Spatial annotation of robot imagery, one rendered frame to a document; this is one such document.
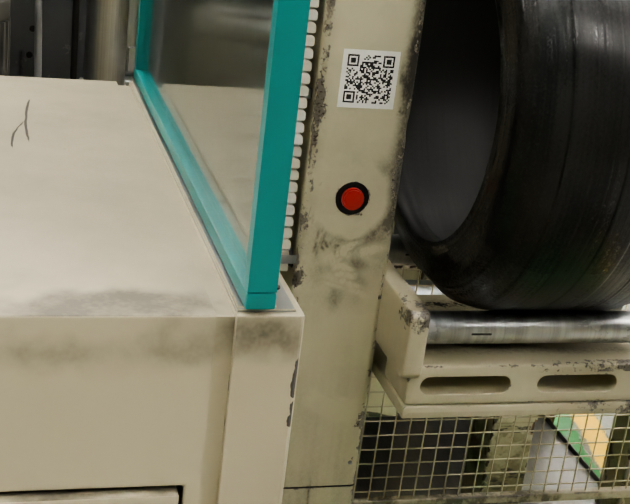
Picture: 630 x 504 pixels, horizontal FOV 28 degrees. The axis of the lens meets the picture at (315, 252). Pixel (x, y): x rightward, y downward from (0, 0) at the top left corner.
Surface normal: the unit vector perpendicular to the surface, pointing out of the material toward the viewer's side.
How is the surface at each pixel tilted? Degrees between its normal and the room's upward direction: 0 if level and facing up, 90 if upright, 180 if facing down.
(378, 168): 90
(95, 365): 90
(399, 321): 90
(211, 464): 90
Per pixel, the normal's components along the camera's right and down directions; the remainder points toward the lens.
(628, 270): 0.15, 0.81
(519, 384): 0.25, 0.38
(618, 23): 0.28, -0.16
